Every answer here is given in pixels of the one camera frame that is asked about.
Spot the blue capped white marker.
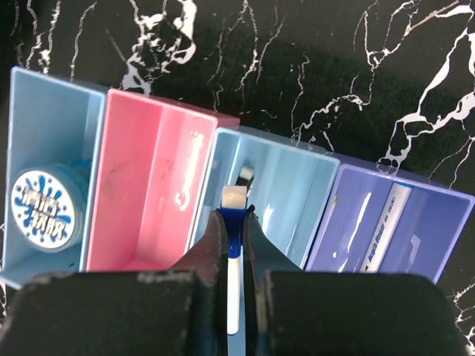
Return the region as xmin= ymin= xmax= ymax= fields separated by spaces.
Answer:
xmin=360 ymin=182 xmax=413 ymax=273

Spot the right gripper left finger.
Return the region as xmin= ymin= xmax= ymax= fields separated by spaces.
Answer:
xmin=171 ymin=209 xmax=227 ymax=355

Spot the round blue tape tin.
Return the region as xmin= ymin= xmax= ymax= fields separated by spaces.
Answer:
xmin=10 ymin=163 xmax=90 ymax=253

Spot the light blue drawer box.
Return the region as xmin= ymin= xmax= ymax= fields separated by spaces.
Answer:
xmin=189 ymin=126 xmax=340 ymax=268
xmin=1 ymin=67 xmax=106 ymax=289

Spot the pink drawer box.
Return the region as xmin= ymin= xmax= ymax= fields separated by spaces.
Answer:
xmin=84 ymin=89 xmax=240 ymax=271

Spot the black cap white pen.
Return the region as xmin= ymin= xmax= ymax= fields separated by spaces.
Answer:
xmin=235 ymin=164 xmax=255 ymax=197

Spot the blue tip white pen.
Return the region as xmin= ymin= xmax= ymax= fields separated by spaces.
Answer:
xmin=220 ymin=185 xmax=247 ymax=335

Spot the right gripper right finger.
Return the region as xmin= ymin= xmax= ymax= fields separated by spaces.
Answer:
xmin=242 ymin=205 xmax=301 ymax=355

